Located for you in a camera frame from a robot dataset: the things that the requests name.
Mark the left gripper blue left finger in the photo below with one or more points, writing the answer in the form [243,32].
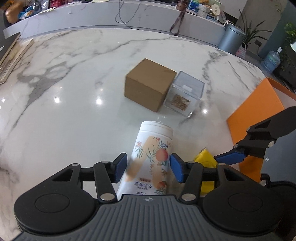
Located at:
[107,173]

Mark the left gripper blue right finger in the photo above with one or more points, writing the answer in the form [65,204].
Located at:
[187,173]

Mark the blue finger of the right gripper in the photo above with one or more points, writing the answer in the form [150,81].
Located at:
[231,157]

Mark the white peach-print wipes canister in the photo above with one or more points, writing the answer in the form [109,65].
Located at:
[148,166]

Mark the clear plastic cube box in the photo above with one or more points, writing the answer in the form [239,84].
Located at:
[184,94]

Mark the brown cardboard box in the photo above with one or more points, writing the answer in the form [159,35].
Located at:
[148,83]

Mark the orange cardboard storage box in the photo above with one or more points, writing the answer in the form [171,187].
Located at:
[268,98]

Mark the blue water jug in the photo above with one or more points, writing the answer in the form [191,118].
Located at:
[272,60]

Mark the woven pastel basket bag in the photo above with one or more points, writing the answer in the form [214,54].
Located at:
[241,52]

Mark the tall green potted plant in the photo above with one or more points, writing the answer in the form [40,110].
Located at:
[250,31]

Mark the grey metal trash bin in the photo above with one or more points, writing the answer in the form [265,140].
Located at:
[232,39]

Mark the trailing ivy plant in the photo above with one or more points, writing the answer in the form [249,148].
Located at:
[287,54]

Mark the round paper fan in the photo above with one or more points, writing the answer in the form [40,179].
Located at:
[215,9]

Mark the stack of books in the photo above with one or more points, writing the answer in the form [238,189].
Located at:
[12,50]

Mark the brown camera bag with strap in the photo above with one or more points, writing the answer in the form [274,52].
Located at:
[181,6]

